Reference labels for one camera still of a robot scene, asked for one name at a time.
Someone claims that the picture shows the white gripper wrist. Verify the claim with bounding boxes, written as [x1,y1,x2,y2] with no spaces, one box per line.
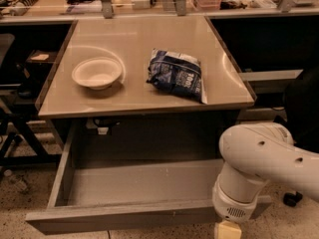
[212,180,257,239]

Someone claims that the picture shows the grey top drawer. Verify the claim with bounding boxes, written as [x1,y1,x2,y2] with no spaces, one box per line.
[25,119,273,236]

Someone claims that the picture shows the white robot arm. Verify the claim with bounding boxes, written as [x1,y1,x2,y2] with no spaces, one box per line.
[212,122,319,239]

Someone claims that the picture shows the white object inside drawer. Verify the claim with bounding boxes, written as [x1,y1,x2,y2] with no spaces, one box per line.
[86,119,114,135]

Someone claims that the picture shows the grey drawer cabinet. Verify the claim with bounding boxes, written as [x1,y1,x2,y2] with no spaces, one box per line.
[39,16,254,147]

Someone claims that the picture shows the blue chip bag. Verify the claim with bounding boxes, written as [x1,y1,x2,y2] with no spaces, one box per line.
[147,49,207,104]

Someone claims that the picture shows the white paper bowl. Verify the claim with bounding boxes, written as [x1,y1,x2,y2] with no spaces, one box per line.
[72,57,123,90]

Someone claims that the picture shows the black stand left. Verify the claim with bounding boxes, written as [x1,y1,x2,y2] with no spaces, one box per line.
[0,33,61,167]

